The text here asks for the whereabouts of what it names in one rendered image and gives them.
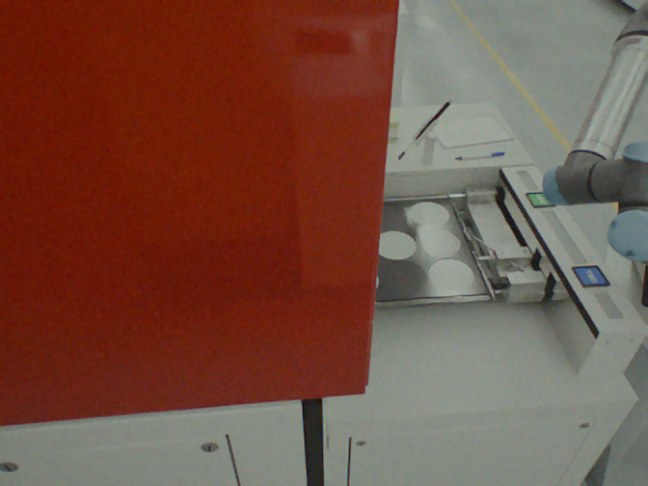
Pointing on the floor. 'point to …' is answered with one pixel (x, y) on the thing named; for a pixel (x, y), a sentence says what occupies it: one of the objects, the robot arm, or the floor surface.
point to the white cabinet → (474, 447)
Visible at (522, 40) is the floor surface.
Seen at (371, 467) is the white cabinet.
